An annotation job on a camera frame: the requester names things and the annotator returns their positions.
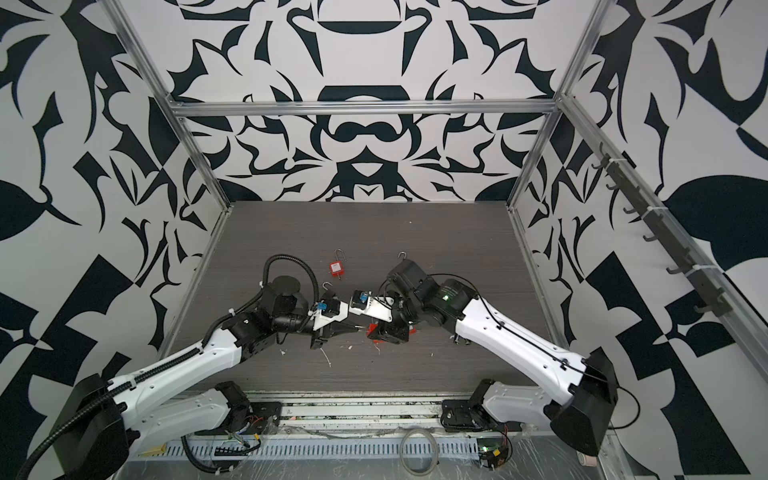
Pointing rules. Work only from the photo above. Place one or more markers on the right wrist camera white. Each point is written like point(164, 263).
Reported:
point(364, 303)

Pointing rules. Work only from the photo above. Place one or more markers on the bunch of keys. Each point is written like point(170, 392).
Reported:
point(460, 340)

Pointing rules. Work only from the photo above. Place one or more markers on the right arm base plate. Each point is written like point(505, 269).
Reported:
point(464, 416)

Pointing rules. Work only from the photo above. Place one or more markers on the black hook rail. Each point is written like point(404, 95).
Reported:
point(664, 229)

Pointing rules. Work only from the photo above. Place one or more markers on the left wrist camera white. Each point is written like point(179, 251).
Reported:
point(327, 312)

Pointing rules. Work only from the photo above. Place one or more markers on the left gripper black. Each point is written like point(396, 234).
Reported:
point(322, 335)

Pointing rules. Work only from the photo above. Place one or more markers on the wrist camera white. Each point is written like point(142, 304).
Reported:
point(364, 303)
point(327, 312)

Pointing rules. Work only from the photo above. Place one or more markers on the white perforated cable duct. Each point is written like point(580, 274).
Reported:
point(417, 447)

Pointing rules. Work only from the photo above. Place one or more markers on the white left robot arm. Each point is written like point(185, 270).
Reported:
point(106, 422)

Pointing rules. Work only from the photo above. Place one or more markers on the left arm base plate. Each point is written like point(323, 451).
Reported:
point(257, 418)

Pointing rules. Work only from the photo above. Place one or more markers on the green lit circuit board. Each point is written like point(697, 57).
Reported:
point(493, 453)

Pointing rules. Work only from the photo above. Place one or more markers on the yellow connector block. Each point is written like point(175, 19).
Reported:
point(155, 451)

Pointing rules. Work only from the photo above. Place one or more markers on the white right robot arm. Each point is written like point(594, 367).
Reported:
point(579, 393)

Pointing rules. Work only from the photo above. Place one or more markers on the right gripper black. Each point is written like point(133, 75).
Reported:
point(390, 332)

